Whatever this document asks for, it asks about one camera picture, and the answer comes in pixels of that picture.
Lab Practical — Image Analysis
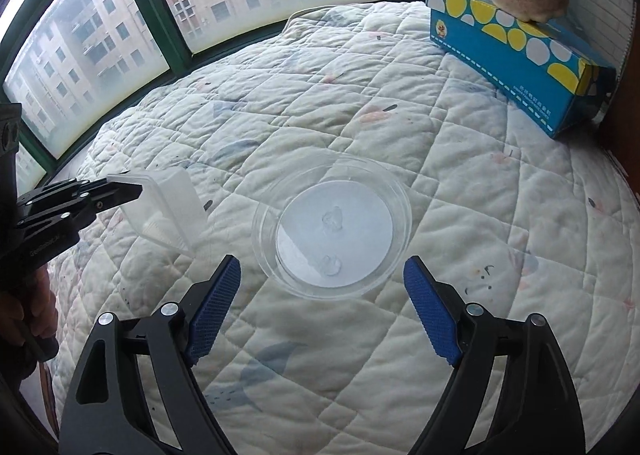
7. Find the blue tissue box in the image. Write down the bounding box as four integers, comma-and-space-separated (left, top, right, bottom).
425, 0, 618, 140

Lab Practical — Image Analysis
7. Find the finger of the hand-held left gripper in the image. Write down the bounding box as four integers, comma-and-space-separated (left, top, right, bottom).
15, 205, 101, 238
20, 179, 144, 210

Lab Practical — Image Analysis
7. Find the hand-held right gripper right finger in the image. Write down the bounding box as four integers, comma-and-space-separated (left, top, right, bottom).
403, 255, 586, 455

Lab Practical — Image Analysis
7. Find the brown wooden headboard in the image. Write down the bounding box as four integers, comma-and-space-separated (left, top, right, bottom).
597, 65, 640, 196

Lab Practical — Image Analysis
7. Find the person's left hand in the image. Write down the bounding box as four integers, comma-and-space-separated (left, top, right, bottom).
0, 270, 60, 351

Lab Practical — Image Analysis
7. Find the green window frame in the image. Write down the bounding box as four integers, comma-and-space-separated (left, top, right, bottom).
0, 0, 441, 176

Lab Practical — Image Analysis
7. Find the clear round plastic plate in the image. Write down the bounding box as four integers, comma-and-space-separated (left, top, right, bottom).
251, 155, 413, 300

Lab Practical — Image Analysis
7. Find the clear plastic container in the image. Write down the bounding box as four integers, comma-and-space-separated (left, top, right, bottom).
107, 170, 207, 256

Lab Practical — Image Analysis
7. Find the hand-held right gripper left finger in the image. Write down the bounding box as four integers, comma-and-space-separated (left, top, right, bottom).
59, 255, 242, 455

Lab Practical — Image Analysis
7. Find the white quilted bed cover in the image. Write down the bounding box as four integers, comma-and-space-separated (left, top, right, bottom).
47, 0, 633, 455

